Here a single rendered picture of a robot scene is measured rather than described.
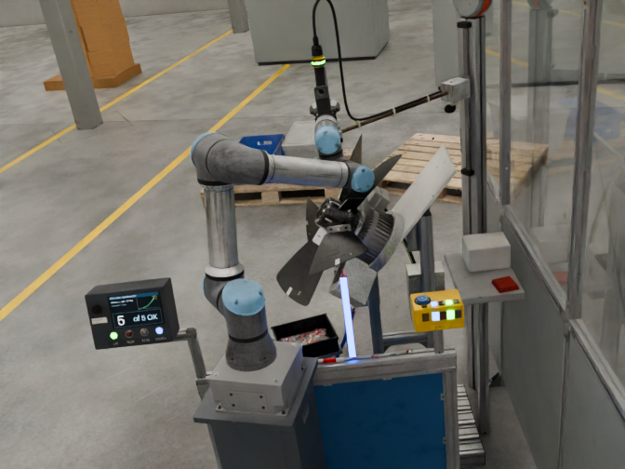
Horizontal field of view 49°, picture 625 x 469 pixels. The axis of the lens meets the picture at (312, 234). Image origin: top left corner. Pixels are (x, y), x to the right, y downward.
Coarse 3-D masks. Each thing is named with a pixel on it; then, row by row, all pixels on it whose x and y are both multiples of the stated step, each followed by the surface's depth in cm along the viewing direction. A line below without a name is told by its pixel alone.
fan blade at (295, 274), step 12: (300, 252) 265; (312, 252) 262; (288, 264) 268; (300, 264) 264; (276, 276) 272; (288, 276) 266; (300, 276) 262; (312, 276) 260; (300, 288) 261; (312, 288) 258; (300, 300) 259
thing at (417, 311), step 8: (416, 296) 227; (432, 296) 226; (440, 296) 225; (448, 296) 225; (456, 296) 224; (416, 304) 223; (448, 304) 221; (456, 304) 220; (416, 312) 221; (424, 312) 221; (432, 312) 221; (416, 320) 222; (440, 320) 222; (448, 320) 222; (456, 320) 222; (416, 328) 224; (424, 328) 224; (432, 328) 224; (440, 328) 224
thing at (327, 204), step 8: (328, 200) 261; (336, 200) 258; (320, 208) 264; (328, 208) 254; (336, 208) 255; (320, 216) 259; (328, 216) 254; (336, 216) 255; (344, 216) 256; (352, 216) 259; (360, 216) 257; (320, 224) 257; (328, 224) 256; (336, 224) 256; (352, 224) 255
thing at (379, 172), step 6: (396, 156) 243; (384, 162) 236; (390, 162) 242; (396, 162) 248; (378, 168) 238; (384, 168) 244; (390, 168) 248; (378, 174) 245; (384, 174) 249; (378, 180) 250; (372, 186) 252; (354, 192) 247; (366, 192) 253; (348, 198) 250
